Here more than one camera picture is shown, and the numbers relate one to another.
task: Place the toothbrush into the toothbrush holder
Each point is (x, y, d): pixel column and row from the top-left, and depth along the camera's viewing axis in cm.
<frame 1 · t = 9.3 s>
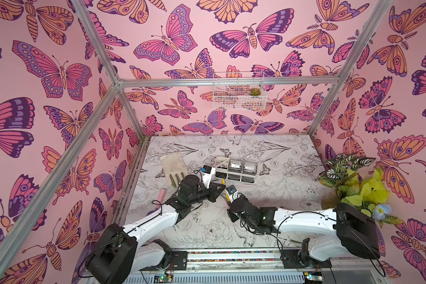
left hand: (226, 186, 79), fingers closed
right hand: (228, 201, 82), fingers closed
cream toothbrush holder: (235, 170, 94), point 9 cm above the table
beige green-fingered glove: (174, 168, 105), on the table
artificial leafy potted plant: (367, 195, 70), point 23 cm above the table
pink cylinder: (160, 196, 92), point 3 cm above the table

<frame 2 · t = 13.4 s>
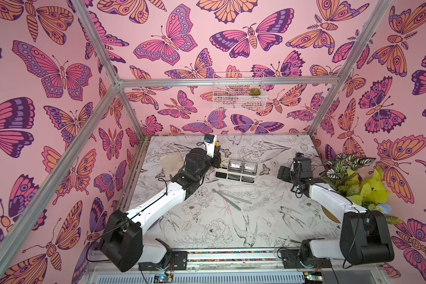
left hand: (221, 145, 78), fingers closed
right hand: (289, 170, 91), fingers open
grey toothbrush: (226, 199, 94), on the table
pink toothbrush: (227, 207, 90), on the table
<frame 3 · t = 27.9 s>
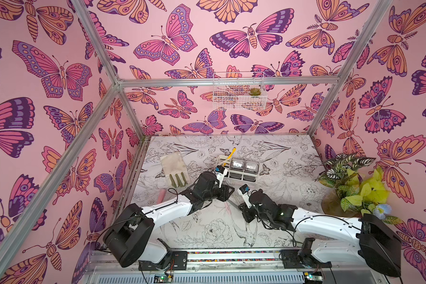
left hand: (233, 188, 83), fingers open
right hand: (239, 204, 82), fingers closed
yellow toothbrush: (230, 156, 97), point 12 cm above the table
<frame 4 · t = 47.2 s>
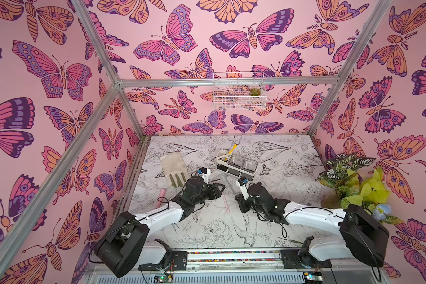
left hand: (224, 186, 84), fingers open
right hand: (236, 195, 85), fingers closed
yellow toothbrush: (235, 146, 118), on the table
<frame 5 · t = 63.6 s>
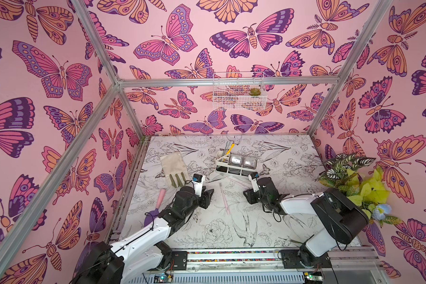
left hand: (211, 187, 82), fingers open
right hand: (247, 190, 94), fingers open
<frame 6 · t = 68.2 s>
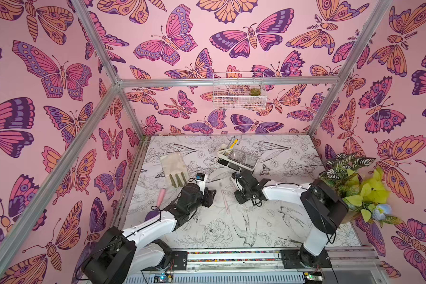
left hand: (214, 189, 85), fingers open
right hand: (238, 193, 93), fingers closed
yellow toothbrush: (234, 143, 119), on the table
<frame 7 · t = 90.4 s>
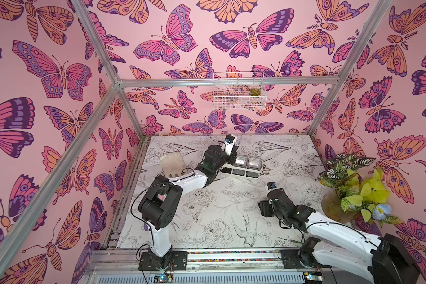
left hand: (239, 144, 86), fingers closed
right hand: (264, 202, 86), fingers open
